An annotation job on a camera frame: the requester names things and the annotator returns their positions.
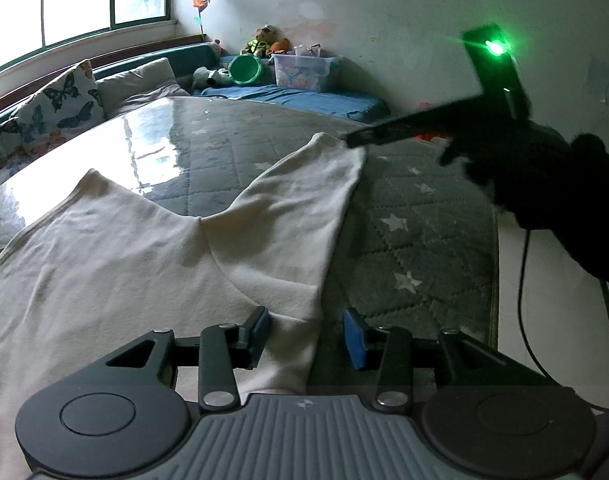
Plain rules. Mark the brown teddy bear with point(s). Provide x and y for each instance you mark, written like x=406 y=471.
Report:
x=259 y=42

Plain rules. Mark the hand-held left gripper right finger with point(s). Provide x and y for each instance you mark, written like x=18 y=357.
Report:
x=354 y=337

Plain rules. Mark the black and white plush toy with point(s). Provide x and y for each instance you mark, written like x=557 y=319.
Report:
x=209 y=77

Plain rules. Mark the teal sofa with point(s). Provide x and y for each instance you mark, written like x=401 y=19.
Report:
x=194 y=55

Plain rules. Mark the pink plush toy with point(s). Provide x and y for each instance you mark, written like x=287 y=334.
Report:
x=217 y=47

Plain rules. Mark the blue mattress pad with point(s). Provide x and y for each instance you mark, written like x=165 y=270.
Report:
x=304 y=97

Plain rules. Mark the colourful pinwheel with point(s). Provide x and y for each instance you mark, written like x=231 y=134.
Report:
x=203 y=1

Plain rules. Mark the grey quilted star table cover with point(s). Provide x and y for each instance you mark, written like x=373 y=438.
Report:
x=424 y=240

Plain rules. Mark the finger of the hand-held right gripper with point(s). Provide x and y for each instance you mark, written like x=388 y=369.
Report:
x=394 y=127

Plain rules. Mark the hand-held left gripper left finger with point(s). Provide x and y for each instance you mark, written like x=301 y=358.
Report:
x=258 y=335

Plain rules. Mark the beige pillow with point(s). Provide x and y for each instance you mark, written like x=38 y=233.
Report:
x=139 y=80

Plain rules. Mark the person's right hand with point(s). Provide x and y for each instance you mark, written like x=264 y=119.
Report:
x=529 y=175

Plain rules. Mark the orange plush toy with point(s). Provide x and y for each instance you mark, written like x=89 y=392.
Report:
x=280 y=46

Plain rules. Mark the clear plastic storage box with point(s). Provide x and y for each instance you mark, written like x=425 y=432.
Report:
x=304 y=72

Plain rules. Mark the cream pants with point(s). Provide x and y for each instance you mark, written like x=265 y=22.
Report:
x=134 y=270

